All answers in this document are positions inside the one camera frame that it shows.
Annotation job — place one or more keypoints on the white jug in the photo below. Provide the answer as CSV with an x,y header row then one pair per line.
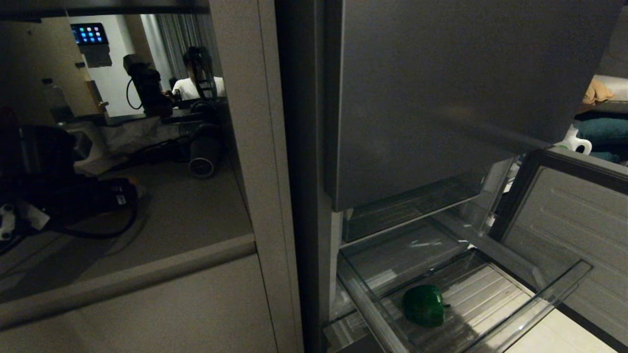
x,y
574,142

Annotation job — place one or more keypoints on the mirrored cabinet panel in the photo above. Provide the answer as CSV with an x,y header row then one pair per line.
x,y
196,206

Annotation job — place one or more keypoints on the green bell pepper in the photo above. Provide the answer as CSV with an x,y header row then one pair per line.
x,y
424,305

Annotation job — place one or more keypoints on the beige cabinet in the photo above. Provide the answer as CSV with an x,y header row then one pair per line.
x,y
196,309

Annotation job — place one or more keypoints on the teal cushion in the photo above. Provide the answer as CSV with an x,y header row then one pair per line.
x,y
606,130

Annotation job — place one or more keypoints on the orange cloth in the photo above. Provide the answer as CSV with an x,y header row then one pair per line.
x,y
596,92

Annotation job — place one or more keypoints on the clear fridge shelf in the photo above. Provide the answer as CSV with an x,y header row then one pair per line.
x,y
402,211

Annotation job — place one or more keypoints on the fridge door with white lining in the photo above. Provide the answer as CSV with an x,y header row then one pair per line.
x,y
574,220

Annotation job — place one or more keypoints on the grey fridge door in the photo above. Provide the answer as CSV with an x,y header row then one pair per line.
x,y
441,88

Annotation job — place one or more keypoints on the clear plastic fridge drawer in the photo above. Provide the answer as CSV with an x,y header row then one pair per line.
x,y
490,294

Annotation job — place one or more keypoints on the grey fridge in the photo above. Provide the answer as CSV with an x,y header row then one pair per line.
x,y
306,196

